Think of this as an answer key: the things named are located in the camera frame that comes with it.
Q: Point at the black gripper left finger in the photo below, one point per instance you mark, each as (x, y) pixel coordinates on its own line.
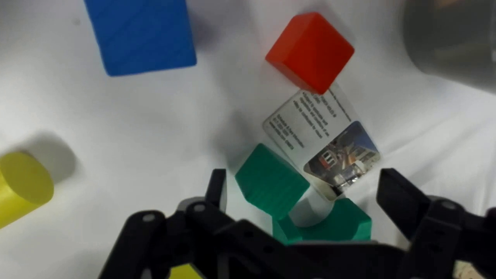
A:
(170, 243)

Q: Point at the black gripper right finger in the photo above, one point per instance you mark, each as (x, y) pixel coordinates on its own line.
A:
(449, 243)

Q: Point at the green arch block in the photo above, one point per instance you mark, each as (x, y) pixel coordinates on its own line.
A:
(346, 226)

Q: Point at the yellow cylinder block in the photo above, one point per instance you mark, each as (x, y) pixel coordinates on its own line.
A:
(20, 188)

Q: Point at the blue rectangular block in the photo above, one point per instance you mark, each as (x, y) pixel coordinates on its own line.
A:
(139, 33)

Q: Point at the red cube block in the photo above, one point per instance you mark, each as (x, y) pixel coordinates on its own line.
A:
(310, 52)

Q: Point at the printed picture card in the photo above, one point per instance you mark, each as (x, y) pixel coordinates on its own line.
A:
(319, 140)

